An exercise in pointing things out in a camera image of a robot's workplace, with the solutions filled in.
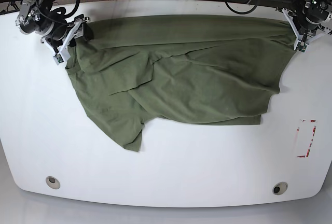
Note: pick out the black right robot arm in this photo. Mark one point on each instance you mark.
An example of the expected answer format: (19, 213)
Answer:
(43, 6)

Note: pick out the left grey table grommet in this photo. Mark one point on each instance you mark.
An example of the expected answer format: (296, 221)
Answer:
(53, 183)

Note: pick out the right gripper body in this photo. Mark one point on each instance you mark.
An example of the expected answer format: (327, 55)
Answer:
(50, 24)

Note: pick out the right grey table grommet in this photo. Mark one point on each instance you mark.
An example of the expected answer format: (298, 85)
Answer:
(280, 188)

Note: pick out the red tape rectangle marking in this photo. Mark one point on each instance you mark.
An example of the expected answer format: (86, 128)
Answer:
(304, 137)

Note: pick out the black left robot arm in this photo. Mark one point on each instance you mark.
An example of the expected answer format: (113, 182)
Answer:
(294, 3)

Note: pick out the green T-shirt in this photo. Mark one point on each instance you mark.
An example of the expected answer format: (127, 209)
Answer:
(209, 70)

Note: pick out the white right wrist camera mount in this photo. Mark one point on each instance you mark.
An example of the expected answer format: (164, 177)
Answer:
(59, 48)

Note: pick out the grey table grommet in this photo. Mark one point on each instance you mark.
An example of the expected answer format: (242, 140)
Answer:
(53, 183)
(280, 188)

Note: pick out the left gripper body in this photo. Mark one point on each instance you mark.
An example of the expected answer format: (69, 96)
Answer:
(310, 14)

